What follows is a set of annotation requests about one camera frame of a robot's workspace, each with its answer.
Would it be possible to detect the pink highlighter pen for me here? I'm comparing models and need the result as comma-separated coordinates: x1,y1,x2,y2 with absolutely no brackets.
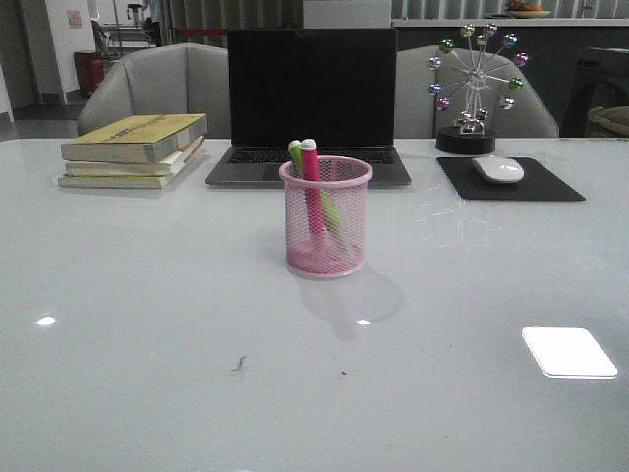
301,139,325,236

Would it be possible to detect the green highlighter pen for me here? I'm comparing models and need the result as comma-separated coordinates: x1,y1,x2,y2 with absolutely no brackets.
288,140,349,252

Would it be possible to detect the pink mesh pen holder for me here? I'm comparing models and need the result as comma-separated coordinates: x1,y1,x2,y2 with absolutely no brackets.
279,155,372,278

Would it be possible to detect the grey open laptop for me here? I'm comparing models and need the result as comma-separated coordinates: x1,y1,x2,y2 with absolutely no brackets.
205,28,411,188

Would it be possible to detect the middle white book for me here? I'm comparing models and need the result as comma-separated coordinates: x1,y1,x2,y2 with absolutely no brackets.
65,137,204,177

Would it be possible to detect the top yellow book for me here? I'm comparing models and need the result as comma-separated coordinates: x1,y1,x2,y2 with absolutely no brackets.
61,113,208,163

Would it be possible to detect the right grey armchair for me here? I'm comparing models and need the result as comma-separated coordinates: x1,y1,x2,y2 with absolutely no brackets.
394,45,559,139

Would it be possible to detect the grey armchair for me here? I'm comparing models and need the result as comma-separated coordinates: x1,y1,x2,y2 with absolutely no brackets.
77,43,231,139
394,45,559,139

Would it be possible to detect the white computer mouse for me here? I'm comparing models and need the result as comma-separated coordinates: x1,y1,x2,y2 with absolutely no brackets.
472,155,525,184

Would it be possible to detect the left grey armchair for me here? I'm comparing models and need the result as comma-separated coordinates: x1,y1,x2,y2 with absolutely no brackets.
77,43,231,139

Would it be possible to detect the black mouse pad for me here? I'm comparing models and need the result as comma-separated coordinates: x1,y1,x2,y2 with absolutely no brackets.
437,157,586,202

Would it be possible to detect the ferris wheel desk toy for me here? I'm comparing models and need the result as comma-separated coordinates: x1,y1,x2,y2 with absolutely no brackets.
427,23,524,155

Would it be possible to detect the red trash bin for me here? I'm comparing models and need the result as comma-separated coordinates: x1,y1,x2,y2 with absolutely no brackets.
73,50,104,98

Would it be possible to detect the fruit bowl on counter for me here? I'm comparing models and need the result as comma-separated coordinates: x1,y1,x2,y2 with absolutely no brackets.
505,0,552,19

